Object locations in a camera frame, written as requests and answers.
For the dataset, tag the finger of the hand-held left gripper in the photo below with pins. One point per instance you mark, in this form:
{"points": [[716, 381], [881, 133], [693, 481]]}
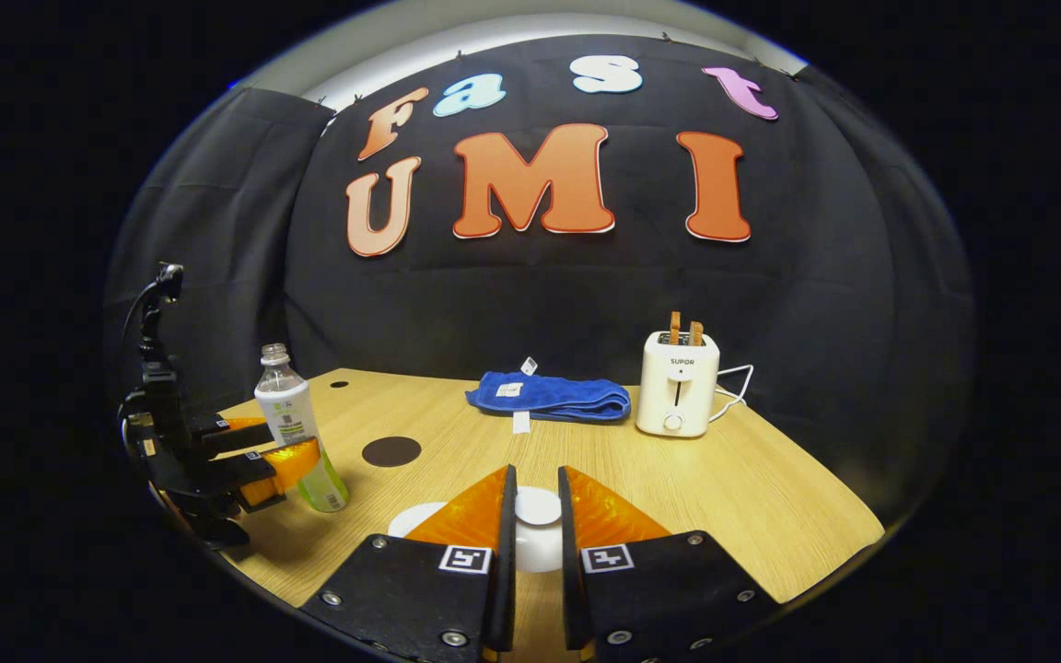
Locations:
{"points": [[231, 428], [286, 465]]}

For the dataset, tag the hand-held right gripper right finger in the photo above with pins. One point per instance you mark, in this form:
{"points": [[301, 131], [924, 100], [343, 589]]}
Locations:
{"points": [[569, 562]]}

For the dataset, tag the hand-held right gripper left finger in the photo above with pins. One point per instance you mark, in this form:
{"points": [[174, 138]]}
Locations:
{"points": [[503, 562]]}

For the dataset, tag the clear green-label water bottle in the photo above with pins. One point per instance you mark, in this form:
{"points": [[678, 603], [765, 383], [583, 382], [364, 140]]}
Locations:
{"points": [[286, 405]]}

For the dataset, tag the white teacup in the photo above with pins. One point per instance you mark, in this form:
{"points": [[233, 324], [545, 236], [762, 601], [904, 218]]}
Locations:
{"points": [[415, 520]]}

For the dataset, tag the dark round coaster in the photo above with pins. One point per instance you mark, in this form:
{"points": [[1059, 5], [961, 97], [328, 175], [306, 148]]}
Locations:
{"points": [[391, 451]]}

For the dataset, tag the blue folded towel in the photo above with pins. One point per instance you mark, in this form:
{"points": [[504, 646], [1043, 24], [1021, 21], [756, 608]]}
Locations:
{"points": [[553, 396]]}

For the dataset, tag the cream toaster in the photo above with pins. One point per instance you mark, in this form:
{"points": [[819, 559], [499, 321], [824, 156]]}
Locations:
{"points": [[678, 387]]}

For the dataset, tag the brown toast slice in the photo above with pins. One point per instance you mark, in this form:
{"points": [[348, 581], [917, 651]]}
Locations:
{"points": [[675, 324], [696, 331]]}

